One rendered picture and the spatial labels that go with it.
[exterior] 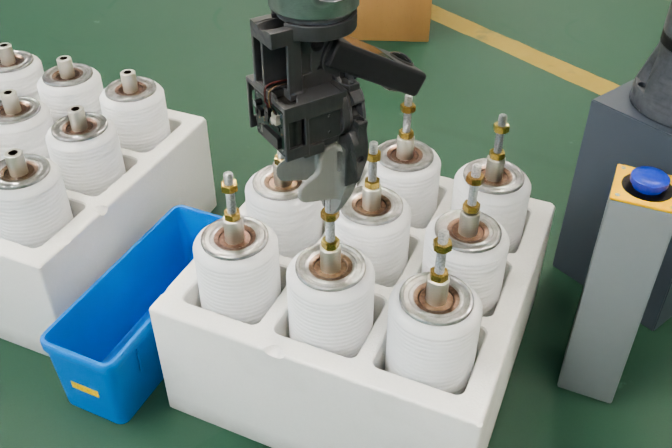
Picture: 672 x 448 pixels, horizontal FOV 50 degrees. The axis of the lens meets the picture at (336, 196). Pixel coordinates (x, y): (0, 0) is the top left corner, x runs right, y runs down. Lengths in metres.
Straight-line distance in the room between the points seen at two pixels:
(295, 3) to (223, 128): 0.95
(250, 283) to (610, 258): 0.40
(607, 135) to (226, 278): 0.54
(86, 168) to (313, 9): 0.55
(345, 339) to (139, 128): 0.50
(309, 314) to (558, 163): 0.79
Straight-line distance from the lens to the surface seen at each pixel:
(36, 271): 0.97
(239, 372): 0.86
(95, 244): 1.03
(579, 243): 1.15
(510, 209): 0.92
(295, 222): 0.89
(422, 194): 0.94
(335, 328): 0.78
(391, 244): 0.85
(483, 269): 0.82
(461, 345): 0.75
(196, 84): 1.69
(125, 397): 0.96
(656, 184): 0.84
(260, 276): 0.81
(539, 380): 1.04
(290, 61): 0.60
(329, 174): 0.67
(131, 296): 1.07
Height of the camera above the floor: 0.78
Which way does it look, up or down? 37 degrees down
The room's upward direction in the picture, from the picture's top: straight up
